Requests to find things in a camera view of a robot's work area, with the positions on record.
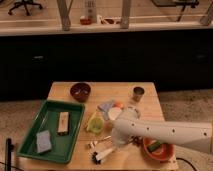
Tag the orange bowl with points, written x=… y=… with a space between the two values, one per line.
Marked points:
x=162 y=154

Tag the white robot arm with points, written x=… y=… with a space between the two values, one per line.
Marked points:
x=196 y=136

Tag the wooden block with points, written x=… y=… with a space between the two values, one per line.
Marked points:
x=63 y=123

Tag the orange fruit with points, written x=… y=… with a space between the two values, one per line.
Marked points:
x=119 y=105

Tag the purple bowl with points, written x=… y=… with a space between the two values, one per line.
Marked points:
x=80 y=92

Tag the small red bowl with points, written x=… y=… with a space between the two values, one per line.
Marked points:
x=85 y=21

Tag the bunch of dark grapes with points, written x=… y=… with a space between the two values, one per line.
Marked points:
x=137 y=141

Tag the small green cup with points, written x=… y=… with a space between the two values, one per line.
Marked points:
x=96 y=125

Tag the blue grey cloth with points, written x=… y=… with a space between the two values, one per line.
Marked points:
x=105 y=106

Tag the white black dish brush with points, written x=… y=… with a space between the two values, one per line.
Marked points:
x=98 y=157

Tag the green cucumber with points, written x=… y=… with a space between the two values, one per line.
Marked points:
x=152 y=147

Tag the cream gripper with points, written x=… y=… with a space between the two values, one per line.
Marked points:
x=120 y=140

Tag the black stand post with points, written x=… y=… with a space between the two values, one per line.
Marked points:
x=8 y=153

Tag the metal cup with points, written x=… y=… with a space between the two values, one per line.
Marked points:
x=138 y=92

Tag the black office chair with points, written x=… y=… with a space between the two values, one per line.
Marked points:
x=24 y=3

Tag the blue sponge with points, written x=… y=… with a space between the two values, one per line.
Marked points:
x=43 y=141

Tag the green plastic tray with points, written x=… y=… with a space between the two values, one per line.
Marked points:
x=47 y=118

